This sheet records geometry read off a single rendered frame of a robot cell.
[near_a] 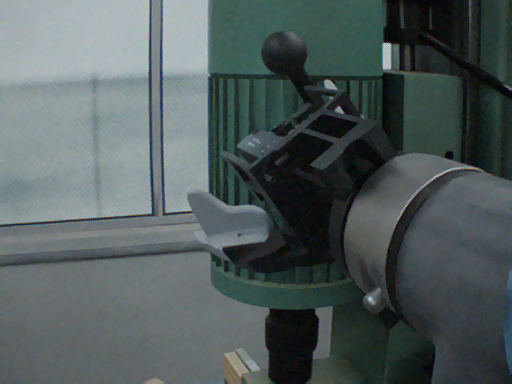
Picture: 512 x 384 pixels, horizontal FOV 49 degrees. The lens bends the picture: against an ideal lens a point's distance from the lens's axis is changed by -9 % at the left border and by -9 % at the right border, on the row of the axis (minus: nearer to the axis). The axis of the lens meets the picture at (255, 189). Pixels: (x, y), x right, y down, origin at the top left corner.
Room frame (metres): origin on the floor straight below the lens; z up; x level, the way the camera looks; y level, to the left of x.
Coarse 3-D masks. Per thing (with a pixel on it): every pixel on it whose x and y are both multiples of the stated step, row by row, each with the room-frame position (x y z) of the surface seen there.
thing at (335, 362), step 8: (320, 360) 0.66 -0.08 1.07; (328, 360) 0.66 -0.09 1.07; (336, 360) 0.65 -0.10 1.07; (344, 360) 0.65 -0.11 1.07; (320, 368) 0.64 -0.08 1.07; (328, 368) 0.63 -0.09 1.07; (336, 368) 0.63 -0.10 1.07; (344, 368) 0.63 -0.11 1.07; (352, 368) 0.63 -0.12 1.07; (248, 376) 0.62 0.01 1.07; (256, 376) 0.62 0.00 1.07; (264, 376) 0.62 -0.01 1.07; (312, 376) 0.62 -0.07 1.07; (320, 376) 0.62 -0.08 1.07; (328, 376) 0.62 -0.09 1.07; (336, 376) 0.61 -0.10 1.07; (344, 376) 0.61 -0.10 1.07; (352, 376) 0.61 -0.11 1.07; (360, 376) 0.61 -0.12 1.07
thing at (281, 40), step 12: (276, 36) 0.45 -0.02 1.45; (288, 36) 0.45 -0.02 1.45; (264, 48) 0.45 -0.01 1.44; (276, 48) 0.44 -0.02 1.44; (288, 48) 0.44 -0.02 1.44; (300, 48) 0.44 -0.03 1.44; (264, 60) 0.45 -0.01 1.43; (276, 60) 0.44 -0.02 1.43; (288, 60) 0.44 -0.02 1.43; (300, 60) 0.45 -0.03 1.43; (276, 72) 0.45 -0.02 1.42; (288, 72) 0.45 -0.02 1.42; (300, 72) 0.45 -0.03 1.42; (300, 84) 0.46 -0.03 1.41; (312, 84) 0.46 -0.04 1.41; (300, 96) 0.46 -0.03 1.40; (432, 360) 0.54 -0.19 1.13; (432, 372) 0.53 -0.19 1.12
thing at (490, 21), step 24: (480, 0) 0.60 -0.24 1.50; (504, 0) 0.57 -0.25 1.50; (480, 24) 0.60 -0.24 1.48; (504, 24) 0.57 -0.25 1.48; (480, 48) 0.60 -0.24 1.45; (504, 48) 0.57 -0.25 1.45; (504, 72) 0.57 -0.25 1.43; (480, 96) 0.60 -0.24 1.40; (504, 96) 0.57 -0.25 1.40; (480, 120) 0.60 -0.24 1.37; (504, 120) 0.57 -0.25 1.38; (480, 144) 0.60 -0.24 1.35; (504, 144) 0.57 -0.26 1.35; (480, 168) 0.59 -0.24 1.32; (504, 168) 0.58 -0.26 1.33
